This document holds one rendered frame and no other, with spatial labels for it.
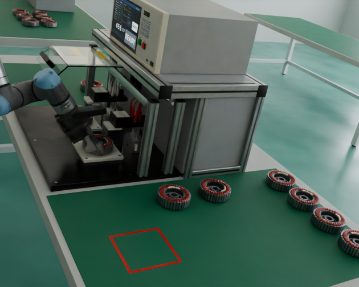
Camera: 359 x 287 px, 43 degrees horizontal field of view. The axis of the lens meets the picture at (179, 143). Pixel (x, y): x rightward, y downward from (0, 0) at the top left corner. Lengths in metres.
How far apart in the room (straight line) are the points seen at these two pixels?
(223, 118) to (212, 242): 0.48
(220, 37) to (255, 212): 0.62
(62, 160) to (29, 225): 1.01
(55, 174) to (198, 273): 0.60
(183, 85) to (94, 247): 0.58
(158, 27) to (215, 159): 0.54
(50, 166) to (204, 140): 0.55
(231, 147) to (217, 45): 0.39
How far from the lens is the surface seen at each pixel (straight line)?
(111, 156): 1.70
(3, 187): 2.94
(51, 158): 1.68
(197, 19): 1.58
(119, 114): 1.70
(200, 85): 1.54
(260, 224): 1.55
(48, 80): 1.53
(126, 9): 1.80
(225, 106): 1.65
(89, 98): 1.92
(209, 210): 1.54
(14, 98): 1.53
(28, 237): 2.55
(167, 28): 1.54
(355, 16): 9.18
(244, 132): 1.75
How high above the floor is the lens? 1.59
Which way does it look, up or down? 25 degrees down
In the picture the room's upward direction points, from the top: 11 degrees clockwise
